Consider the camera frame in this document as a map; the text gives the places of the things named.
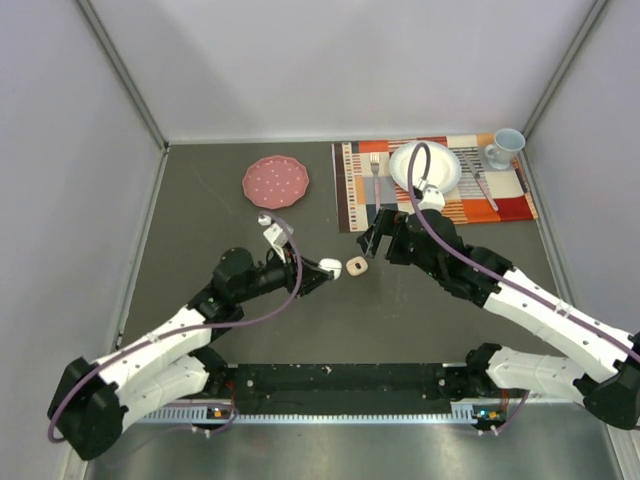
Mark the pink handled knife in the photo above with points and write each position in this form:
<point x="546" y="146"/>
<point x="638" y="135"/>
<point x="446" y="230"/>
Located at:
<point x="478" y="179"/>

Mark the light blue mug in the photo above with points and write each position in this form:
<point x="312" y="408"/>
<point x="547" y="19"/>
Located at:
<point x="506" y="145"/>

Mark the white paper plate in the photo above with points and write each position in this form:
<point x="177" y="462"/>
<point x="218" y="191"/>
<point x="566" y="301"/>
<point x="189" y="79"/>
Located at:
<point x="444" y="171"/>

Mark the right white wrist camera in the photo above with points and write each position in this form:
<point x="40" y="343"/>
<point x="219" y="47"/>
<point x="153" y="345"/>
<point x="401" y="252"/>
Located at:
<point x="427" y="197"/>

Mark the white earbud charging case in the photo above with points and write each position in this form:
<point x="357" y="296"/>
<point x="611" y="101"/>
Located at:
<point x="356" y="266"/>

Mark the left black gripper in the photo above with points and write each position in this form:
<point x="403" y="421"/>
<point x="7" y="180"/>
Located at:
<point x="312" y="276"/>

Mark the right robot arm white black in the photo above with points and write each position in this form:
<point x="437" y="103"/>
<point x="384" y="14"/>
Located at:
<point x="598" y="367"/>

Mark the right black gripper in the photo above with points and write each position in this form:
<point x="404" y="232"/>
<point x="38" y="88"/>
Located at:
<point x="389" y="223"/>

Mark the pink polka dot plate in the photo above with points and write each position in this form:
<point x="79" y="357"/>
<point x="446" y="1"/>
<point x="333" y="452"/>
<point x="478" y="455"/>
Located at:
<point x="275" y="182"/>

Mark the patchwork colourful placemat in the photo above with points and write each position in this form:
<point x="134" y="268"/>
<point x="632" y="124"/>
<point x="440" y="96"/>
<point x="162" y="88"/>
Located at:
<point x="465" y="204"/>

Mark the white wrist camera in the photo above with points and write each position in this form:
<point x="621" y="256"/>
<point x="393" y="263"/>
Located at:
<point x="427" y="197"/>
<point x="277" y="234"/>

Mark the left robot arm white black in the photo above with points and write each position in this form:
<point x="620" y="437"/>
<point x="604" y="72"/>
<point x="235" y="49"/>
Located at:
<point x="95" y="402"/>

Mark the pink handled fork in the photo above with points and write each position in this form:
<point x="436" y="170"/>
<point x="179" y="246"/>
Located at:
<point x="375" y="170"/>

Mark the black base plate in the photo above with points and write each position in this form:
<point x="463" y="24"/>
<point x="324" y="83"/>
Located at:
<point x="387" y="388"/>

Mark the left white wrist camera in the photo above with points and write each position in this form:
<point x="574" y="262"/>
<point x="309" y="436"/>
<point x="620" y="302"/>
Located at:
<point x="277" y="234"/>

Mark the grey slotted cable duct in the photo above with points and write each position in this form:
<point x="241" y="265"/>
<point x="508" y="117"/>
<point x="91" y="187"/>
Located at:
<point x="463" y="414"/>

